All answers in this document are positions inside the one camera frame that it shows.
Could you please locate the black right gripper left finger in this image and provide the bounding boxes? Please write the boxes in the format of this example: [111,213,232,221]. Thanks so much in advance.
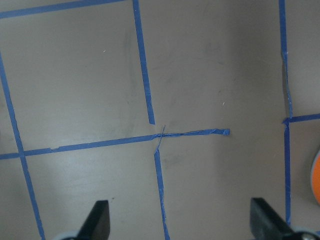
[53,199,111,240]

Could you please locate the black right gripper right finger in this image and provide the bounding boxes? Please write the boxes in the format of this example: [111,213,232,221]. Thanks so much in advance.
[250,197,320,240]

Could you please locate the orange can with silver lid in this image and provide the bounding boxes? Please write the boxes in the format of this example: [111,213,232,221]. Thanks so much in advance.
[310,151,320,205]

